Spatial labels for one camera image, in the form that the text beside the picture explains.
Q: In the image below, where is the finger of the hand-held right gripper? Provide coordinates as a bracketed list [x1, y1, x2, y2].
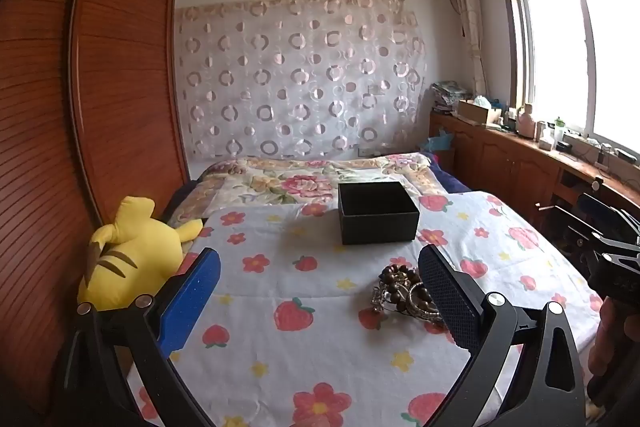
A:
[552, 206, 640, 256]
[577, 193, 640, 240]

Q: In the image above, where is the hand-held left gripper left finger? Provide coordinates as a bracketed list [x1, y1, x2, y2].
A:
[65, 248, 222, 427]

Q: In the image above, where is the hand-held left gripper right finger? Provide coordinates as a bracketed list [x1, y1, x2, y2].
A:
[418, 245, 586, 427]

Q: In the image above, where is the dark wooden bead bracelet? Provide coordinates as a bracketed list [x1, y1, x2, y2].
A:
[377, 264, 434, 308]

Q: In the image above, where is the silver hair comb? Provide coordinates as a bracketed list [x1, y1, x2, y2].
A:
[370, 286, 446, 324]

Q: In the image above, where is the black jewelry box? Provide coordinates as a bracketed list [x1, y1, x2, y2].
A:
[337, 181, 421, 246]

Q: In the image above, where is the person's right hand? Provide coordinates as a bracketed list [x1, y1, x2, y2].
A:
[586, 296, 640, 409]

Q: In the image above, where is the yellow plush toy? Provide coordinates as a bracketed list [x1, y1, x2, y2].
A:
[77, 195, 205, 312]

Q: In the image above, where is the wooden cabinet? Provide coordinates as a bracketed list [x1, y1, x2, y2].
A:
[429, 111, 640, 253]

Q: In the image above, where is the pink jug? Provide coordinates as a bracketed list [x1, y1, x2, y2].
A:
[515, 103, 536, 138]

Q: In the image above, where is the purple blanket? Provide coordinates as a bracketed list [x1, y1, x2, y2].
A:
[429, 152, 474, 196]

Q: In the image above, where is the strawberry print bed sheet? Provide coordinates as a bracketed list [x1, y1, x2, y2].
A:
[125, 191, 606, 427]

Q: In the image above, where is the floral quilt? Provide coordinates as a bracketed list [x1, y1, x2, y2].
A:
[167, 153, 451, 228]

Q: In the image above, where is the window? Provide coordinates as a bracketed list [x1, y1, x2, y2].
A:
[495, 0, 640, 166]

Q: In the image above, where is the cardboard box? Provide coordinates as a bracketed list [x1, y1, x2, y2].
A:
[457, 99, 504, 128]

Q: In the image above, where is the blue plastic bag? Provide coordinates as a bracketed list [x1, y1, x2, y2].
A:
[427, 129, 456, 153]

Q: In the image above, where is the stack of magazines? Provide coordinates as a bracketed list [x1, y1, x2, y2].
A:
[431, 80, 474, 116]

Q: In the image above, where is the beige window curtain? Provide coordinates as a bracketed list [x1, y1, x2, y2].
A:
[448, 0, 489, 96]

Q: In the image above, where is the wooden wardrobe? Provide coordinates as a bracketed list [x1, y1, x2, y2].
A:
[0, 0, 192, 427]

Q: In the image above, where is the circle pattern wall curtain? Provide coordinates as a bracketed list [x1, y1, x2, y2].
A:
[174, 0, 429, 160]

